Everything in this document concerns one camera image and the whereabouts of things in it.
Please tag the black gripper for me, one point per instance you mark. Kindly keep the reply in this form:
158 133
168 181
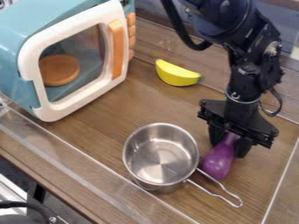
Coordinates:
237 116

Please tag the purple toy eggplant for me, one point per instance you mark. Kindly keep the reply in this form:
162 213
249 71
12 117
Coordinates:
217 160

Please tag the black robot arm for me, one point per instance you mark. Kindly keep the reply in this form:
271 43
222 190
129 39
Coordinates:
233 24

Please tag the yellow toy banana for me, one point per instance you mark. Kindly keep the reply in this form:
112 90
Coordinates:
174 75

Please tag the clear acrylic table barrier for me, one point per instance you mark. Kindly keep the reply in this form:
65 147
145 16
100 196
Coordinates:
102 196

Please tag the orange microwave turntable plate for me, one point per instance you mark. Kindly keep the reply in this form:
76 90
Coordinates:
58 68

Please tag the teal toy microwave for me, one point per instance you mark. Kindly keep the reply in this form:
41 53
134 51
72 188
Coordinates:
93 30

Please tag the silver pot with wire handle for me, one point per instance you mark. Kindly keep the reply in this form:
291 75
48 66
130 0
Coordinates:
161 156

